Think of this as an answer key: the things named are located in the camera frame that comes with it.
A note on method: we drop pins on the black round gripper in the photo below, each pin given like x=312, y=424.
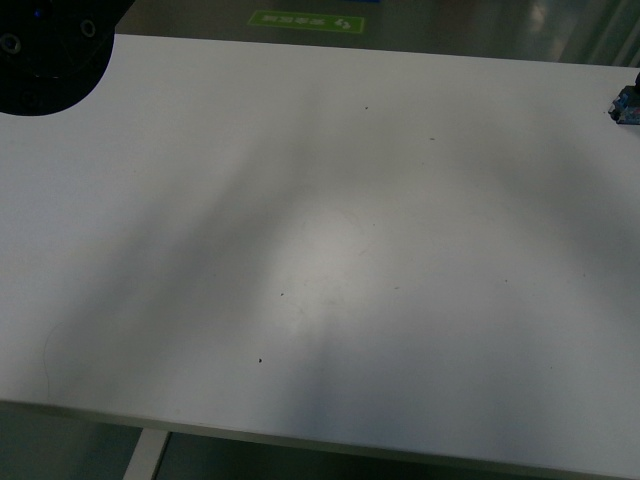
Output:
x=54, y=53

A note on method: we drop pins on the yellow push button switch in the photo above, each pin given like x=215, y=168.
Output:
x=624, y=109

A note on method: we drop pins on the green floor sign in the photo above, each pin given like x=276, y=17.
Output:
x=308, y=21

